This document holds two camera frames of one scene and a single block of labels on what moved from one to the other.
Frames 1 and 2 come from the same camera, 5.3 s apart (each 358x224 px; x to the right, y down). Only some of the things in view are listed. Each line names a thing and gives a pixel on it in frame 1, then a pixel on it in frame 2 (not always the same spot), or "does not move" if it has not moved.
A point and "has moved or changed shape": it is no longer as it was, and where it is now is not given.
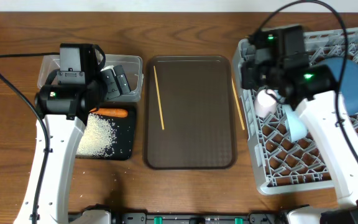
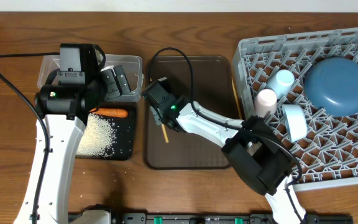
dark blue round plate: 355,83 does not move
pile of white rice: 99,138 does not move
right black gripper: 248,75 → 157,115
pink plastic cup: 265,103 does not move
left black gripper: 105,84 does not move
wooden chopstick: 158,98 has moved or changed shape
